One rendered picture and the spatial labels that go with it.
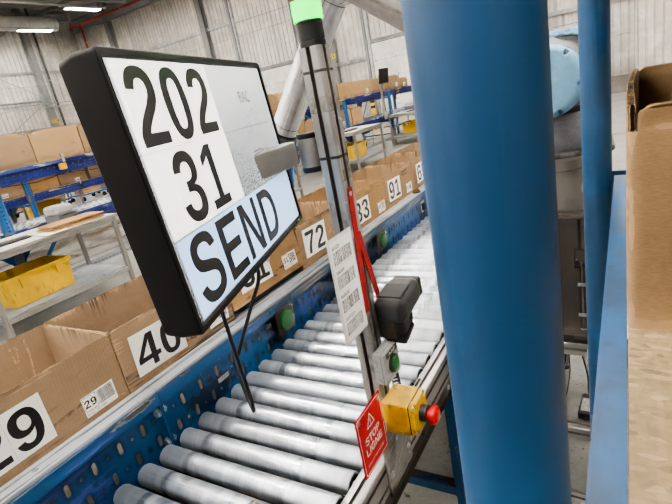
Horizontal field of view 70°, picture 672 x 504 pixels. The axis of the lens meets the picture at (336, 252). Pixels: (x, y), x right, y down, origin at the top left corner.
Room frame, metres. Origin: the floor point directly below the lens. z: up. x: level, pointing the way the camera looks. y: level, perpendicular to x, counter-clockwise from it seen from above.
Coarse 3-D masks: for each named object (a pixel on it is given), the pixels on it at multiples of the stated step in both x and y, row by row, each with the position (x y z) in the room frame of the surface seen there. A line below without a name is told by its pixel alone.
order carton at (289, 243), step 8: (288, 240) 1.66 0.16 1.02; (296, 240) 1.69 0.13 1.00; (280, 248) 1.61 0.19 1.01; (288, 248) 1.64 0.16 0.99; (296, 248) 1.68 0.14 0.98; (272, 256) 1.56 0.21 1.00; (280, 256) 1.60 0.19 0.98; (296, 256) 1.67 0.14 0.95; (272, 264) 1.55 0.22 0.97; (280, 264) 1.58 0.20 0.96; (296, 264) 1.65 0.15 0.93; (272, 272) 1.54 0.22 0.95; (280, 272) 1.57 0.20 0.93; (288, 272) 1.61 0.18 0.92; (272, 280) 1.53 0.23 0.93; (264, 288) 1.49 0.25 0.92; (240, 296) 1.40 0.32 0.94; (248, 296) 1.42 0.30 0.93; (256, 296) 1.45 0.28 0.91; (232, 304) 1.37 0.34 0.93; (240, 304) 1.39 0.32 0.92
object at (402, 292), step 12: (396, 276) 0.95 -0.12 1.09; (408, 276) 0.93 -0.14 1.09; (384, 288) 0.89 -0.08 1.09; (396, 288) 0.88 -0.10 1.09; (408, 288) 0.88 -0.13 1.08; (420, 288) 0.92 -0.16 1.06; (384, 300) 0.86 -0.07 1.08; (396, 300) 0.85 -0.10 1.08; (408, 300) 0.86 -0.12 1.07; (384, 312) 0.85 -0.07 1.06; (396, 312) 0.84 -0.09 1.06; (408, 312) 0.85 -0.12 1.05; (396, 324) 0.86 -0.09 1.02; (408, 324) 0.88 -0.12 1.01; (408, 336) 0.86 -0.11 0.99
